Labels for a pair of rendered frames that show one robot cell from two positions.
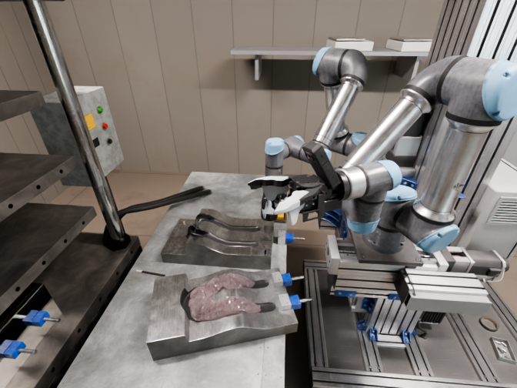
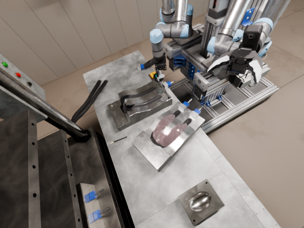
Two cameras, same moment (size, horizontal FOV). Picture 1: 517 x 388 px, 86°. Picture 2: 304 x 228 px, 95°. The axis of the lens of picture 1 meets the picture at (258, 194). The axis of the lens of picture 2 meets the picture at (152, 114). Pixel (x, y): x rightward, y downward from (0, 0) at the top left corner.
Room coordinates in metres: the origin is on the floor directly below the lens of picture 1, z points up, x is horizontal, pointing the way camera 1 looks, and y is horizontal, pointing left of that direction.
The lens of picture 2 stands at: (0.32, 0.35, 1.81)
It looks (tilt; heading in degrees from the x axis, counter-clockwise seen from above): 58 degrees down; 340
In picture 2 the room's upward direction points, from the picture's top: 14 degrees counter-clockwise
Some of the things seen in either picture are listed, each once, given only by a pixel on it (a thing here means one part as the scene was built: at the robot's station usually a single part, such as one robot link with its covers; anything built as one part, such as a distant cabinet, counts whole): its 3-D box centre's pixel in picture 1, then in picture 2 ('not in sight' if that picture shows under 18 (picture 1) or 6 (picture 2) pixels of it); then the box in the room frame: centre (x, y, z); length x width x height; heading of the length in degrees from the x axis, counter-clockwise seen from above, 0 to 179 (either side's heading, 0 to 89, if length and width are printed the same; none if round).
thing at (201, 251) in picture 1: (221, 236); (138, 102); (1.02, 0.18, 0.87); 0.50 x 0.26 x 0.14; 85
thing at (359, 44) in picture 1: (348, 43); not in sight; (2.77, -0.79, 1.55); 0.36 x 0.34 x 0.09; 85
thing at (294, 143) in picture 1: (293, 148); (162, 31); (1.10, -0.15, 1.29); 0.11 x 0.11 x 0.08; 45
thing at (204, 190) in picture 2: not in sight; (199, 200); (0.22, 0.24, 0.83); 0.20 x 0.15 x 0.07; 85
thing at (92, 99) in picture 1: (113, 222); (65, 127); (1.30, 0.86, 0.73); 0.30 x 0.22 x 1.47; 175
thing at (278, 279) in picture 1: (288, 279); (186, 104); (0.77, -0.12, 0.85); 0.13 x 0.05 x 0.05; 102
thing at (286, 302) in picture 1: (296, 302); (197, 111); (0.67, -0.14, 0.85); 0.13 x 0.05 x 0.05; 102
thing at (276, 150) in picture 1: (275, 152); (156, 40); (1.04, -0.07, 1.30); 0.09 x 0.08 x 0.11; 135
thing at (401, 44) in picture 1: (412, 44); not in sight; (2.73, -1.33, 1.55); 0.36 x 0.34 x 0.09; 85
